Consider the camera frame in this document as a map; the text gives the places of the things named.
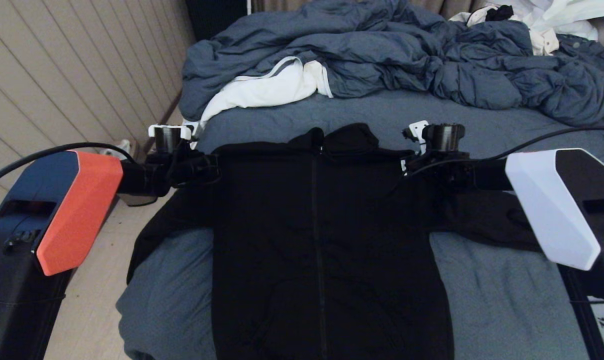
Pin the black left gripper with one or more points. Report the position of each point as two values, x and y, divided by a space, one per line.
187 170

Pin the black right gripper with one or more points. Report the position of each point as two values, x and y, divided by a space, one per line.
442 172

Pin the black zip hoodie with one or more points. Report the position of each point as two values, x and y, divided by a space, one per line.
322 250

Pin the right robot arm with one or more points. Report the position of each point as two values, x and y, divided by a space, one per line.
567 210

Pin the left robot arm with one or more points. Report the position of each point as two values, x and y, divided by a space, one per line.
47 235

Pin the white clothes pile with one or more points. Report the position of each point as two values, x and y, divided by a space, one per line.
557 10

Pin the white plastic bin liner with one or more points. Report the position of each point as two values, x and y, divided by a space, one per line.
124 147

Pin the blue bed sheet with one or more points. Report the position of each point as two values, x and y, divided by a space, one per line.
482 290

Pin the rumpled blue duvet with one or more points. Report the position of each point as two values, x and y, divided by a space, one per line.
382 50

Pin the black furniture piece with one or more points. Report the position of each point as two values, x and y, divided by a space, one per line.
217 15

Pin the cream garment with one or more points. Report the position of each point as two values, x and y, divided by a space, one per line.
544 45

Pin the beige curtain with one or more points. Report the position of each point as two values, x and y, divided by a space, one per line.
447 7

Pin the small black garment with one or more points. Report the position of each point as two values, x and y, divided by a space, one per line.
499 14

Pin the blue denim garment with buttons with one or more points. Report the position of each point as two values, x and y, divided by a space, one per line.
587 50

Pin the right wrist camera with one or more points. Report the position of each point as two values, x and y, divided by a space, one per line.
437 136

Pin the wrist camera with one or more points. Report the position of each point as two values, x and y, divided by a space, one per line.
169 136
437 136

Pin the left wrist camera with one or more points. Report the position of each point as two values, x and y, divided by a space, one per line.
169 136

